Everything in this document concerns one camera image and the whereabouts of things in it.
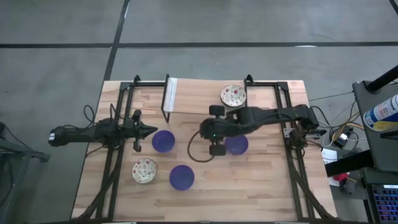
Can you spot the black pole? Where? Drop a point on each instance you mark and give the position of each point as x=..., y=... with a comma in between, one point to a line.
x=384, y=79

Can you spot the dark grey side cart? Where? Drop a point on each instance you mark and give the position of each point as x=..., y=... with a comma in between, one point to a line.
x=377, y=146

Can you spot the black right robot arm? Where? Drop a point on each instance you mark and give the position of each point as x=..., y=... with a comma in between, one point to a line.
x=270, y=116

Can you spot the white red-dotted mini bowl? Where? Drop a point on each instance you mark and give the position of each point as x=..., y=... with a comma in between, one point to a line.
x=144, y=170
x=233, y=95

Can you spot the silver power adapter box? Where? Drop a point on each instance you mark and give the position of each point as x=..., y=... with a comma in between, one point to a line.
x=342, y=140

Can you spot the black metal rig frame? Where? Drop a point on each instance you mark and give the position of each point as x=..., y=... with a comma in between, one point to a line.
x=146, y=84

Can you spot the dark grey metal stand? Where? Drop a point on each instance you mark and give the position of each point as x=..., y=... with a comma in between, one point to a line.
x=18, y=154

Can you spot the blue mini bowl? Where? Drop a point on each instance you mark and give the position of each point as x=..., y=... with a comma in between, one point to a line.
x=181, y=177
x=163, y=141
x=238, y=147

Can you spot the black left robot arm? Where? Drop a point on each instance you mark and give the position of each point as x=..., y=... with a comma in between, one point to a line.
x=81, y=133

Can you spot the small grey object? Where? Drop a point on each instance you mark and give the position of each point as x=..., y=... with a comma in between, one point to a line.
x=347, y=186

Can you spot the keyboard with blue keys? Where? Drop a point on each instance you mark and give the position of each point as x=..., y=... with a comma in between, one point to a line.
x=385, y=203

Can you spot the black flat beam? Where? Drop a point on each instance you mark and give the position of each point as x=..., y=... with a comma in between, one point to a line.
x=348, y=163

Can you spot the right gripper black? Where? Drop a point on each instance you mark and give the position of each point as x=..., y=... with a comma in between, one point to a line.
x=217, y=129

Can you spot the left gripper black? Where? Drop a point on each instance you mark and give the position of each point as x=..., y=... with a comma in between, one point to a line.
x=134, y=131

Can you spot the white paper sheet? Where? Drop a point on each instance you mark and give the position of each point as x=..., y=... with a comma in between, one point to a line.
x=329, y=155

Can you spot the white blue yellow spray can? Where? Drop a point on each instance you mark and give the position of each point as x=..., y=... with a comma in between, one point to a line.
x=382, y=113

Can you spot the grey metal mounting bracket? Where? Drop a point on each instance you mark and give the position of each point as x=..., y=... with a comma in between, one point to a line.
x=288, y=132

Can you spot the small red object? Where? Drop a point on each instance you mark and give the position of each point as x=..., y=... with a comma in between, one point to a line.
x=341, y=177

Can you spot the wooden shelf rack black legs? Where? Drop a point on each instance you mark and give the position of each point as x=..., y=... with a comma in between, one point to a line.
x=196, y=96

